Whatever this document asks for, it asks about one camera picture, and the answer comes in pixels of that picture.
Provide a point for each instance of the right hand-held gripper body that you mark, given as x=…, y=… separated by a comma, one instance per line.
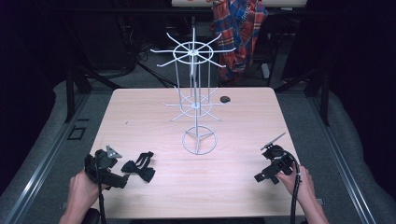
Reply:
x=277, y=157

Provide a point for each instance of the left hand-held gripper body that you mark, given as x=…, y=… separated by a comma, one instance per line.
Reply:
x=101, y=161

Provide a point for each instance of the black bow tie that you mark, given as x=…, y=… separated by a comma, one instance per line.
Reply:
x=139, y=169

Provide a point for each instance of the person's right hand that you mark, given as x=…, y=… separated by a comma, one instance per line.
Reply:
x=295, y=188

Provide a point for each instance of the person's left hand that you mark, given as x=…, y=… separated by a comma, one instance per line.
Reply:
x=81, y=192

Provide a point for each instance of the black metal stand leg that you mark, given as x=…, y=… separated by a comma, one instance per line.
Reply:
x=70, y=93
x=325, y=99

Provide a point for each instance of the red blue plaid cloth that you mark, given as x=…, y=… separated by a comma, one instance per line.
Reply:
x=239, y=31

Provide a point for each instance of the grey metal floor rail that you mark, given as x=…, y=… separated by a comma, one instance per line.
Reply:
x=40, y=168
x=342, y=168

